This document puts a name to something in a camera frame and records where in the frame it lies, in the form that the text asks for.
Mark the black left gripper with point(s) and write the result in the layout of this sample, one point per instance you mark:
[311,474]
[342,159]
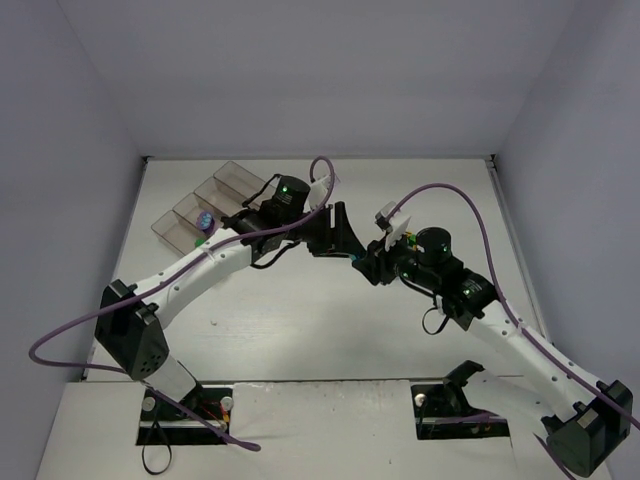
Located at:
[332,230]

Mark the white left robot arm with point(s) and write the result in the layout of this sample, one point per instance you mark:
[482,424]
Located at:
[134,317]

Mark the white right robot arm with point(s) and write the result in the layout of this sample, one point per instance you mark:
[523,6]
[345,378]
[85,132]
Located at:
[582,418]

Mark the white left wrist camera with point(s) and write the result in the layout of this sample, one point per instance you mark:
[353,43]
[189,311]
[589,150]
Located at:
[319,193]

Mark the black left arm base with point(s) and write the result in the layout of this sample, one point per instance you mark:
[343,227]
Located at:
[161,423]

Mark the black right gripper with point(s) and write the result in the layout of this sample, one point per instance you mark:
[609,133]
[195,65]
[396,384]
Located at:
[376,262]

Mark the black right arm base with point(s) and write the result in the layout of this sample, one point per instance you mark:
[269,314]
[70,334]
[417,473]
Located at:
[442,411]

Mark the purple butterfly lego piece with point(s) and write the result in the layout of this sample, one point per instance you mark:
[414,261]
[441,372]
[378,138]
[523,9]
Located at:
[205,223]

